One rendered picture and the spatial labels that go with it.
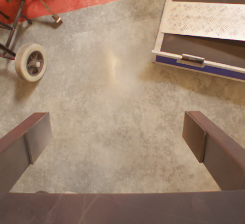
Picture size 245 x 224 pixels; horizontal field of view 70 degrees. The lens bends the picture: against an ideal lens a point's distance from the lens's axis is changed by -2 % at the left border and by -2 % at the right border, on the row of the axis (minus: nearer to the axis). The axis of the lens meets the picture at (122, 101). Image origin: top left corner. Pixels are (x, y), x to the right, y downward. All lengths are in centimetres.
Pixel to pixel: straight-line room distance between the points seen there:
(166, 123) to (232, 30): 55
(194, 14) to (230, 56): 28
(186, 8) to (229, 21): 22
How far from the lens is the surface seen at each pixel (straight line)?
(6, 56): 114
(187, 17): 106
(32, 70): 106
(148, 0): 115
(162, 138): 94
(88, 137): 97
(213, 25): 104
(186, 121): 16
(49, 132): 17
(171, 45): 101
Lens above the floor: 93
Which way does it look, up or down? 81 degrees down
